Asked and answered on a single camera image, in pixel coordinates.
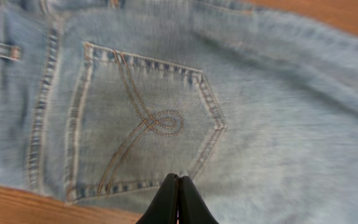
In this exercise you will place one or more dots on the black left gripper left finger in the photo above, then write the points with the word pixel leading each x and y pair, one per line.
pixel 163 208

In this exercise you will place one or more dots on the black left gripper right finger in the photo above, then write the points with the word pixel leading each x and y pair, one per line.
pixel 191 207

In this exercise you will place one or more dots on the long blue denim jeans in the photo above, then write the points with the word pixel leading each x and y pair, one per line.
pixel 100 100

